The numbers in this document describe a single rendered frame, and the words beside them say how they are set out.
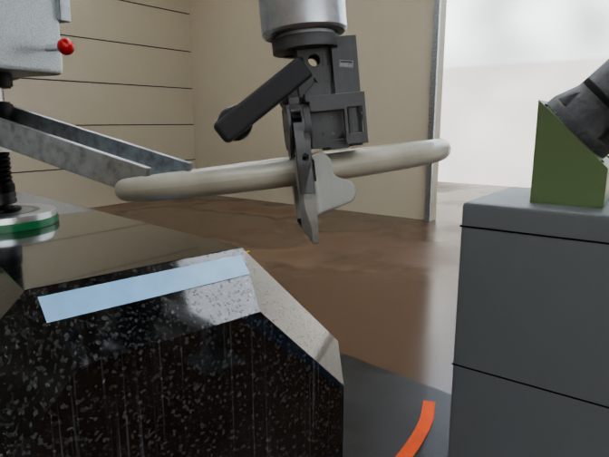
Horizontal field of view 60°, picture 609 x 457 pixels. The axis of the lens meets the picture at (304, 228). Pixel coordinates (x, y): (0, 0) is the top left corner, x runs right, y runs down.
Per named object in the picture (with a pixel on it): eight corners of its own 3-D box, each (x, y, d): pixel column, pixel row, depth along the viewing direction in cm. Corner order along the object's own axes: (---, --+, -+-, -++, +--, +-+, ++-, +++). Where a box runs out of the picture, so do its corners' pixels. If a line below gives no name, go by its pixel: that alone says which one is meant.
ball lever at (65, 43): (37, 55, 104) (35, 38, 103) (51, 57, 107) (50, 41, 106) (65, 53, 101) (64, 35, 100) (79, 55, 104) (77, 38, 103)
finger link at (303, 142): (317, 190, 52) (305, 103, 53) (301, 191, 52) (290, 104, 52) (312, 198, 57) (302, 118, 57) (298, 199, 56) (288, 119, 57)
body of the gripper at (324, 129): (370, 149, 54) (360, 26, 53) (286, 157, 53) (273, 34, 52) (354, 150, 62) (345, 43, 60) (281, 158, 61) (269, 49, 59)
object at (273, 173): (34, 213, 69) (30, 190, 69) (234, 178, 113) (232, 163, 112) (405, 178, 48) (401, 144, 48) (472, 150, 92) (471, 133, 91)
